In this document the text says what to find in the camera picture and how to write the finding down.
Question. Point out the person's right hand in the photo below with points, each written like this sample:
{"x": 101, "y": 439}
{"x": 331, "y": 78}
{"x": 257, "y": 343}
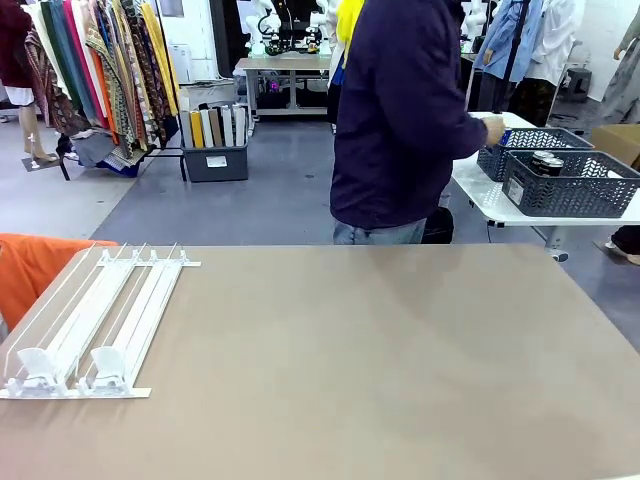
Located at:
{"x": 492, "y": 130}

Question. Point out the blue Pocari can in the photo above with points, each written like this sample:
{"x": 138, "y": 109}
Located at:
{"x": 507, "y": 137}

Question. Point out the person's right forearm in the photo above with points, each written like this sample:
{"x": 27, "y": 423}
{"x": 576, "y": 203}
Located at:
{"x": 467, "y": 137}

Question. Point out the white dispenser pusher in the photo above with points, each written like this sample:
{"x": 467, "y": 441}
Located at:
{"x": 32, "y": 362}
{"x": 107, "y": 362}

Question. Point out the grey perforated plastic basket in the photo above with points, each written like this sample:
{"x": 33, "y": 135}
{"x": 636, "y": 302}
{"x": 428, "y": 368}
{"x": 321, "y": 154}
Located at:
{"x": 492, "y": 162}
{"x": 565, "y": 195}

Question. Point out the black Pepsi can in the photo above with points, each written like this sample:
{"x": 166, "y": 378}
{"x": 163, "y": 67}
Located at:
{"x": 555, "y": 167}
{"x": 539, "y": 162}

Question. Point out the white folding table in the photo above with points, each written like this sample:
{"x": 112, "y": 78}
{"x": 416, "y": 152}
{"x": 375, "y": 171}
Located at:
{"x": 480, "y": 195}

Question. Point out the mannequin in blue shirt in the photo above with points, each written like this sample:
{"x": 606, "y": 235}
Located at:
{"x": 500, "y": 40}

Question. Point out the person in navy jacket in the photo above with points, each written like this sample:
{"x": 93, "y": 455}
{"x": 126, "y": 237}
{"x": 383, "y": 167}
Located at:
{"x": 395, "y": 125}

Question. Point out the dark step stool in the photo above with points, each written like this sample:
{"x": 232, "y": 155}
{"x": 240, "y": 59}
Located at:
{"x": 580, "y": 80}

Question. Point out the hanging white coat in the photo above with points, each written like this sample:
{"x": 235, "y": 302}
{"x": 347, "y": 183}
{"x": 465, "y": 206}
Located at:
{"x": 555, "y": 40}

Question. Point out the large cardboard box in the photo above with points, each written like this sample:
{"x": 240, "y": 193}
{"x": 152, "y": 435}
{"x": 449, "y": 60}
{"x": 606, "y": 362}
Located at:
{"x": 617, "y": 142}

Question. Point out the mannequin in grey dress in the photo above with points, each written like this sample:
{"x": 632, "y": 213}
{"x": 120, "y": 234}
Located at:
{"x": 625, "y": 85}

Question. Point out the bystander's foot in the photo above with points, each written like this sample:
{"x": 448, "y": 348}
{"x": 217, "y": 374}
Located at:
{"x": 627, "y": 240}

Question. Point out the hanging yellow garment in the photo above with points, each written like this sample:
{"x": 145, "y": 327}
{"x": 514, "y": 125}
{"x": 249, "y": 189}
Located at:
{"x": 347, "y": 20}

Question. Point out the metal workbench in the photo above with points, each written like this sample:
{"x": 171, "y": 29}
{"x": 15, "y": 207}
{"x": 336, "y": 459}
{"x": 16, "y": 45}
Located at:
{"x": 280, "y": 64}

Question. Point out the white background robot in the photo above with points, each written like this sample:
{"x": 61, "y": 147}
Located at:
{"x": 287, "y": 30}

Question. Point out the white fabric roll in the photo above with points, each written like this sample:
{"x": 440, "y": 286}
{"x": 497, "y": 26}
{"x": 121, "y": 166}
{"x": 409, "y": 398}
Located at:
{"x": 206, "y": 130}
{"x": 227, "y": 125}
{"x": 240, "y": 125}

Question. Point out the brown fabric roll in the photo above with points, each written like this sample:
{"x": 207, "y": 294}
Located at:
{"x": 215, "y": 127}

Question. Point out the grey storage bin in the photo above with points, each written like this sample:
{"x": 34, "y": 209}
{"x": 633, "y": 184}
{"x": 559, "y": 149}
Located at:
{"x": 215, "y": 165}

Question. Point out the yellow fabric roll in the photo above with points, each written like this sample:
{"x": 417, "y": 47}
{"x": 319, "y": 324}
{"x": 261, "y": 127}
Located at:
{"x": 196, "y": 130}

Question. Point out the grey fabric roll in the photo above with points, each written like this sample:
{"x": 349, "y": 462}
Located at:
{"x": 185, "y": 125}

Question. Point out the white air purifier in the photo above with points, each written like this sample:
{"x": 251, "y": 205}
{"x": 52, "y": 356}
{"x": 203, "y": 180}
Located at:
{"x": 180, "y": 62}

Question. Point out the rack of colourful fabrics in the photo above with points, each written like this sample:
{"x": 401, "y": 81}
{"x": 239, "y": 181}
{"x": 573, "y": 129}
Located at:
{"x": 115, "y": 65}

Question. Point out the orange cloth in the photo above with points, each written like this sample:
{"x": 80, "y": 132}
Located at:
{"x": 35, "y": 270}

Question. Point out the mannequin in maroon top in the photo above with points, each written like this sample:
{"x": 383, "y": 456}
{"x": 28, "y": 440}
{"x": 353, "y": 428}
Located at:
{"x": 15, "y": 45}

